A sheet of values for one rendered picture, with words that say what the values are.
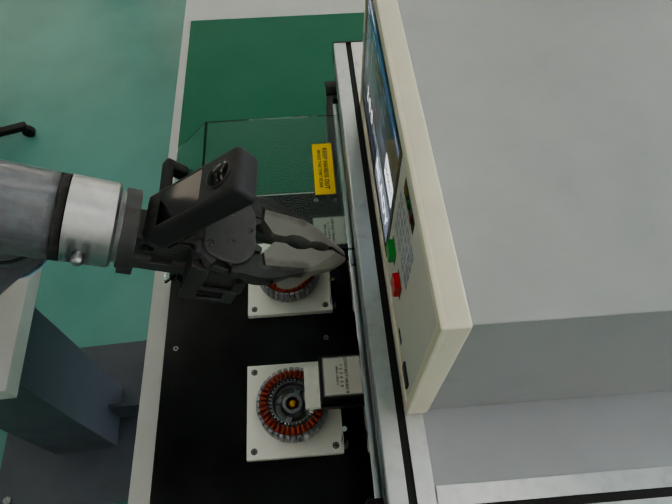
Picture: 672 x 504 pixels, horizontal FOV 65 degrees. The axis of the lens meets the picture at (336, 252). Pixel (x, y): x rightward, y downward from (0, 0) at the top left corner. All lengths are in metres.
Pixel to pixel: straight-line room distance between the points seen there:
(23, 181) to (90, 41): 2.53
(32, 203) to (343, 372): 0.46
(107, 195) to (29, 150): 2.09
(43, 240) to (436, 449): 0.39
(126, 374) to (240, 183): 1.46
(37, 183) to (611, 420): 0.55
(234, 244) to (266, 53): 1.02
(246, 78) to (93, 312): 1.00
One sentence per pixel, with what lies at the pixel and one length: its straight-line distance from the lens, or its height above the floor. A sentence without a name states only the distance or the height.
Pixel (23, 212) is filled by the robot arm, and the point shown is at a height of 1.31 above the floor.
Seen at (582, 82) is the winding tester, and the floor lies 1.32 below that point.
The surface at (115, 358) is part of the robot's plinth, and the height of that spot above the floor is 0.02.
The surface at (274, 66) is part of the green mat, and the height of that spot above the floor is 0.75.
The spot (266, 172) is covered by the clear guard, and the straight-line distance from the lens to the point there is 0.76.
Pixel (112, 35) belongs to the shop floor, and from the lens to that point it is 2.99.
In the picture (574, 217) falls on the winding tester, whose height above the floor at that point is 1.32.
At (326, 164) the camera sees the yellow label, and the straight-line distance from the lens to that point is 0.76.
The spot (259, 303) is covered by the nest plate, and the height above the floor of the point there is 0.78.
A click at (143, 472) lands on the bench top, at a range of 0.95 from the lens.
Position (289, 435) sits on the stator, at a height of 0.82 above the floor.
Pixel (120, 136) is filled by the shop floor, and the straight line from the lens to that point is 2.45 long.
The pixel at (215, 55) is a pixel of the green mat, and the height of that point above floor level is 0.75.
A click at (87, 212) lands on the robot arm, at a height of 1.29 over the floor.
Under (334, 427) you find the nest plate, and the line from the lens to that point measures 0.88.
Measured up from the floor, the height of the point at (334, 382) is 0.92.
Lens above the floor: 1.64
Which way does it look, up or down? 58 degrees down
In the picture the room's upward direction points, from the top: straight up
